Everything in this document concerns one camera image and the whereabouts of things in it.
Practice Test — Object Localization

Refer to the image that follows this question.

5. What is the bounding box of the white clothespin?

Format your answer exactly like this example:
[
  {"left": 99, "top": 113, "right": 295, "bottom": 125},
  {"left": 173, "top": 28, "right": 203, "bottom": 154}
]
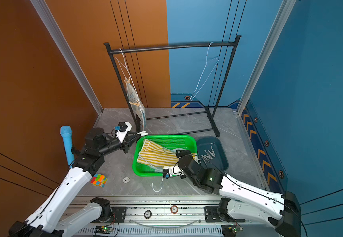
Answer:
[
  {"left": 137, "top": 131, "right": 148, "bottom": 136},
  {"left": 210, "top": 147, "right": 216, "bottom": 158}
]

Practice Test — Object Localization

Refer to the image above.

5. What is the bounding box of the beige clothespin towel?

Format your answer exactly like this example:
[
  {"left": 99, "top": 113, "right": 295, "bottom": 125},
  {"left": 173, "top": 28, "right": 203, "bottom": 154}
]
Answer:
[
  {"left": 201, "top": 154, "right": 209, "bottom": 162},
  {"left": 206, "top": 151, "right": 214, "bottom": 160}
]

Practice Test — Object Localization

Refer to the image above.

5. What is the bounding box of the white wire hanger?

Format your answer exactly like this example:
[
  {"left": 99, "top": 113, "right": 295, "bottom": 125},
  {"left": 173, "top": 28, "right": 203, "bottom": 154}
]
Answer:
[
  {"left": 116, "top": 49, "right": 138, "bottom": 100},
  {"left": 152, "top": 148, "right": 203, "bottom": 193},
  {"left": 189, "top": 41, "right": 221, "bottom": 102}
]

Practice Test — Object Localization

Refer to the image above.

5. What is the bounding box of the yellow striped towel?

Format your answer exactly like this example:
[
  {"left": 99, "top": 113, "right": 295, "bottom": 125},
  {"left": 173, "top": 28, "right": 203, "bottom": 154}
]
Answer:
[{"left": 137, "top": 138, "right": 200, "bottom": 172}]

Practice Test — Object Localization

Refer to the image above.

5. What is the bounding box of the bunny pattern towel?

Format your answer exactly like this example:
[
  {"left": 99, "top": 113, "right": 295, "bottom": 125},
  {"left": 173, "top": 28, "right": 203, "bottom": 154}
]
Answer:
[{"left": 125, "top": 78, "right": 146, "bottom": 130}]

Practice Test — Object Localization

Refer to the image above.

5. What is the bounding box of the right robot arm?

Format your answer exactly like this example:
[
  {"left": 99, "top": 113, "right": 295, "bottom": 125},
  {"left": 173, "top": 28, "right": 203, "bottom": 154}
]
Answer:
[{"left": 175, "top": 150, "right": 303, "bottom": 237}]

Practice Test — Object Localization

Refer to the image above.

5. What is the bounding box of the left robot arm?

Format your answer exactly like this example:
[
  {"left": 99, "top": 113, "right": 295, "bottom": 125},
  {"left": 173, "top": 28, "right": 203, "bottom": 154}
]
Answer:
[{"left": 9, "top": 122, "right": 147, "bottom": 237}]

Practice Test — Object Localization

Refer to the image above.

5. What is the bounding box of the green plastic basket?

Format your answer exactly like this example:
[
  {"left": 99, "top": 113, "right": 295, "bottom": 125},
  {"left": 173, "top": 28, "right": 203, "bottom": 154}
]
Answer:
[{"left": 132, "top": 134, "right": 198, "bottom": 177}]

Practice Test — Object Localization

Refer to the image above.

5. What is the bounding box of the dark teal tray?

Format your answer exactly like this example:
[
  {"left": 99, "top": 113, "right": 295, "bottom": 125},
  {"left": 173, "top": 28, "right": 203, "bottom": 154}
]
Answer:
[{"left": 197, "top": 136, "right": 229, "bottom": 172}]

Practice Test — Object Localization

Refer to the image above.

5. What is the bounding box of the colourful puzzle cube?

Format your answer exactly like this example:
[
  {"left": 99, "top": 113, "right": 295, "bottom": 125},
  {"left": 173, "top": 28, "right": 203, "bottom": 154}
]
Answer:
[{"left": 90, "top": 174, "right": 107, "bottom": 188}]

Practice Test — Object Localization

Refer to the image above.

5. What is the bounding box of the circuit board right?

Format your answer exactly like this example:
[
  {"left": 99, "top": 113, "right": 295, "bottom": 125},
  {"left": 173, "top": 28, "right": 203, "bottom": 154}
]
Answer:
[{"left": 221, "top": 225, "right": 243, "bottom": 237}]

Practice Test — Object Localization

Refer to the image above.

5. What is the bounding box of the black clothes rack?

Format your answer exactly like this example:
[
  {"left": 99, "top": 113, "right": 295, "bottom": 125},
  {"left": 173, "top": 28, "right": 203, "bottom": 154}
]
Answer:
[{"left": 103, "top": 35, "right": 242, "bottom": 138}]

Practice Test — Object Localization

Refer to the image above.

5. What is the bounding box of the green circuit board left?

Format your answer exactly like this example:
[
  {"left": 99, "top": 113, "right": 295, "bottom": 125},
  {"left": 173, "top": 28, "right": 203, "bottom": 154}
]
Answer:
[{"left": 94, "top": 225, "right": 114, "bottom": 235}]

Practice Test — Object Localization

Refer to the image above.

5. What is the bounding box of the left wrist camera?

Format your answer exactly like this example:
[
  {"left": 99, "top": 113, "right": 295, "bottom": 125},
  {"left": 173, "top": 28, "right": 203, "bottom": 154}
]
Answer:
[{"left": 114, "top": 122, "right": 132, "bottom": 144}]

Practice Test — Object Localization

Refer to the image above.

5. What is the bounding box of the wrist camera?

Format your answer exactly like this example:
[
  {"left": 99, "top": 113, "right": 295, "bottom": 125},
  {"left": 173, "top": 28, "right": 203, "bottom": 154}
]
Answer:
[
  {"left": 162, "top": 165, "right": 183, "bottom": 179},
  {"left": 114, "top": 122, "right": 132, "bottom": 144}
]

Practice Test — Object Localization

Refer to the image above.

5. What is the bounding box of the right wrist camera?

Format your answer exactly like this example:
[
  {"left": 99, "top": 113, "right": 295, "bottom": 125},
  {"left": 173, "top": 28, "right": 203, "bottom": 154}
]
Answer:
[{"left": 162, "top": 165, "right": 183, "bottom": 179}]

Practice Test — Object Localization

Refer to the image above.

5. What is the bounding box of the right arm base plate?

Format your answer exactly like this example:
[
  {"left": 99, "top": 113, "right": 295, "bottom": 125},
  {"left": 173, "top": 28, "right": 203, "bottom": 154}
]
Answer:
[{"left": 204, "top": 206, "right": 245, "bottom": 224}]

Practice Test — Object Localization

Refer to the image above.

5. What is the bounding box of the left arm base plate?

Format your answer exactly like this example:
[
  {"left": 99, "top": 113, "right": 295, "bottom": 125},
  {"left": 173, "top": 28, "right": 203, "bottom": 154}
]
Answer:
[{"left": 92, "top": 206, "right": 127, "bottom": 224}]

